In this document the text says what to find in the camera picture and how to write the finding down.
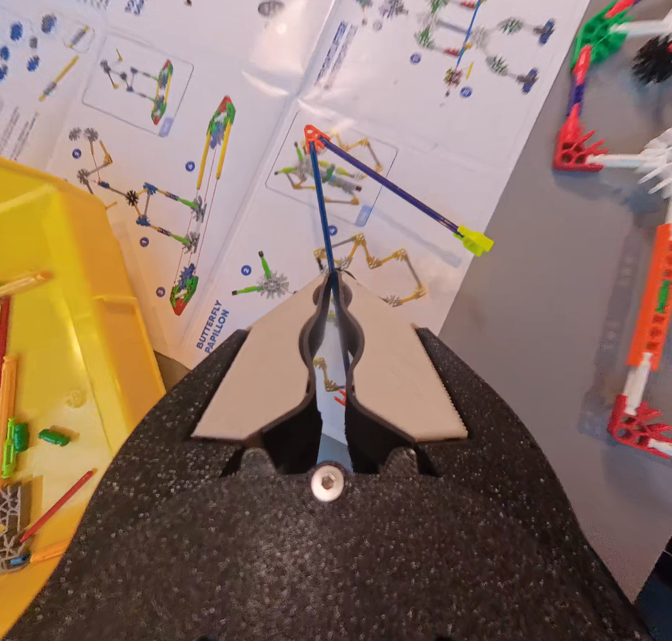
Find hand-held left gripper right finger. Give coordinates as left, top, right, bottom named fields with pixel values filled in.
left=332, top=274, right=469, bottom=472

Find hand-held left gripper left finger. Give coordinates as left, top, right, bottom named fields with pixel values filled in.
left=191, top=272, right=328, bottom=469

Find yellow-green toy clip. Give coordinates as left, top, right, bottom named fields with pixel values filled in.
left=455, top=225, right=494, bottom=258

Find yellow plastic bin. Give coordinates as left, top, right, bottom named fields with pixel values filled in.
left=0, top=156, right=169, bottom=641

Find colourful construction toy model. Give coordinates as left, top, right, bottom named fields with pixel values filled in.
left=555, top=0, right=672, bottom=463

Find pile of loose toy pieces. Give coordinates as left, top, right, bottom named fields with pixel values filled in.
left=0, top=272, right=100, bottom=573

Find white instruction sheet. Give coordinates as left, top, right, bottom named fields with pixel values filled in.
left=0, top=0, right=610, bottom=390

